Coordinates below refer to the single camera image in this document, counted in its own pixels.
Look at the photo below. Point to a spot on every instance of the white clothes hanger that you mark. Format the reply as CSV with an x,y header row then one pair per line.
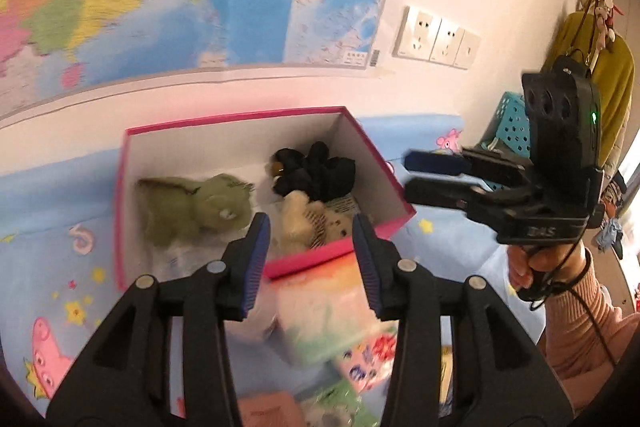
x,y
605,7

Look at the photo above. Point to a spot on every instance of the black plush toy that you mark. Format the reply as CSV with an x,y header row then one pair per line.
x,y
310,172

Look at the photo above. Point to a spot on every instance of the person's right forearm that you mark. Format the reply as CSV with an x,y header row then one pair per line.
x,y
585,342

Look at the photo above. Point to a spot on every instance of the white wall socket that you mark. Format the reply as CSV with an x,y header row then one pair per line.
x,y
447,43
468,50
417,34

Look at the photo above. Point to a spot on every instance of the blue patterned cloth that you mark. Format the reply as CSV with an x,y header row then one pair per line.
x,y
610,234

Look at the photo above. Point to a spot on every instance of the person's right hand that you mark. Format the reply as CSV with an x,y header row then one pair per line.
x,y
542,262

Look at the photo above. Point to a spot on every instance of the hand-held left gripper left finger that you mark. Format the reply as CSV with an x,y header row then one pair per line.
x,y
255,257

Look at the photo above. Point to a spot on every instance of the pastel tissue pack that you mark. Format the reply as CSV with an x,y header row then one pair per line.
x,y
325,307

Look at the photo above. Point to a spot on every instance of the yellow hanging garment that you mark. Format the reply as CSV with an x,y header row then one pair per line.
x,y
617,72

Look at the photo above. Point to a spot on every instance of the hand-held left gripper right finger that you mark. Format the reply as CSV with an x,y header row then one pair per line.
x,y
367,267

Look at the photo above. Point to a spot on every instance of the pink cardboard box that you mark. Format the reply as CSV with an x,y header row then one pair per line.
x,y
310,262

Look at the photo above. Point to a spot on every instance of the green packet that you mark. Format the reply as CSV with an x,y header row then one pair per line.
x,y
340,407

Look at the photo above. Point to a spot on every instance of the green plush toy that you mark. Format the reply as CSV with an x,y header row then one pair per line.
x,y
210,207

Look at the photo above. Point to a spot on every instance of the beige plush toy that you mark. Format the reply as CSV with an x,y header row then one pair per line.
x,y
300,222

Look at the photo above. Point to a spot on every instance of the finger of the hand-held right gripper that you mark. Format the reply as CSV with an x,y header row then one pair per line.
x,y
440,196
435,162

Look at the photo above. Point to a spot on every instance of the cartoon print tissue packet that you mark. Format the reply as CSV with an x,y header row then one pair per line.
x,y
365,367

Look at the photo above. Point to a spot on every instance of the blue cartoon bed sheet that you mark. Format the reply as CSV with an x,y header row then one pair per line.
x,y
60,207

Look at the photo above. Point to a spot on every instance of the teal plastic basket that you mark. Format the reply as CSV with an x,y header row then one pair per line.
x,y
510,122

